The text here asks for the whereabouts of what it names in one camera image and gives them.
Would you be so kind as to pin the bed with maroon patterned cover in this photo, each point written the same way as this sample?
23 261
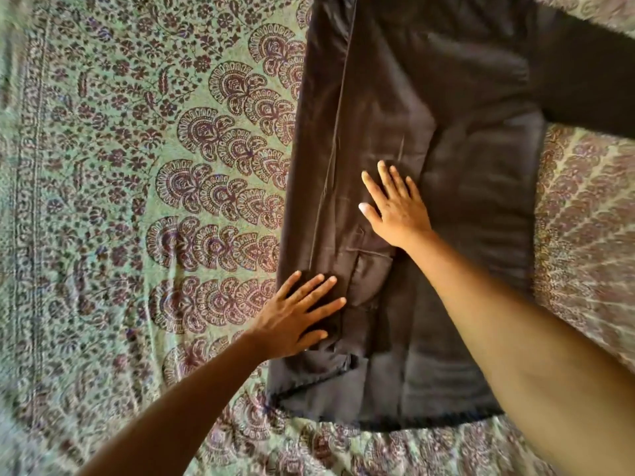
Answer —
124 193

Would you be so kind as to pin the person's right forearm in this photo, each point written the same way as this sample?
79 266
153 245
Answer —
536 356

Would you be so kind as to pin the dark brown shirt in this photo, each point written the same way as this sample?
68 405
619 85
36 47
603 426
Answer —
446 143

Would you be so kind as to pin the person's left hand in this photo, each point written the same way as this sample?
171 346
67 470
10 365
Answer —
292 322

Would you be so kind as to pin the person's left forearm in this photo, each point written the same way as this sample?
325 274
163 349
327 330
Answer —
163 416

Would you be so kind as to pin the person's right hand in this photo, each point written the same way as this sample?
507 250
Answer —
399 213

